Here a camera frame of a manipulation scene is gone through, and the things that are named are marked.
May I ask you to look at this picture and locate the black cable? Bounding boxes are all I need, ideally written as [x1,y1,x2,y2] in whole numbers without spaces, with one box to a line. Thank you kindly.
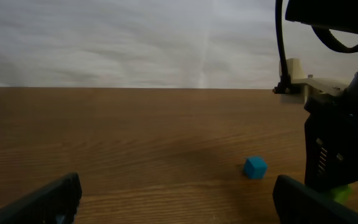
[272,0,358,95]

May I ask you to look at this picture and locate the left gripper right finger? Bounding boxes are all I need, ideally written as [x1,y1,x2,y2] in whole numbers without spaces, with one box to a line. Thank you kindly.
[272,174,358,224]

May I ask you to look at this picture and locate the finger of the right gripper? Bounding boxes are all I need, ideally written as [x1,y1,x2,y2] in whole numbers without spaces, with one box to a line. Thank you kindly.
[304,121,358,192]

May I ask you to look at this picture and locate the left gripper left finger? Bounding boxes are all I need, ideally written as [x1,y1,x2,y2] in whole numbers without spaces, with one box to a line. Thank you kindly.
[0,172,83,224]

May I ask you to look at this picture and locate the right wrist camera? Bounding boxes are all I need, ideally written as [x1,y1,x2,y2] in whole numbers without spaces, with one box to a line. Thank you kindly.
[278,57,351,105]

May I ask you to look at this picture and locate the blue cube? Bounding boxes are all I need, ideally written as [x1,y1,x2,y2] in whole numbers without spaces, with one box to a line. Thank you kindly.
[243,156,269,180]

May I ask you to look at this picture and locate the green cube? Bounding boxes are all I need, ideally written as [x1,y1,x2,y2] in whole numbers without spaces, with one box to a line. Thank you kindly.
[330,184,354,205]

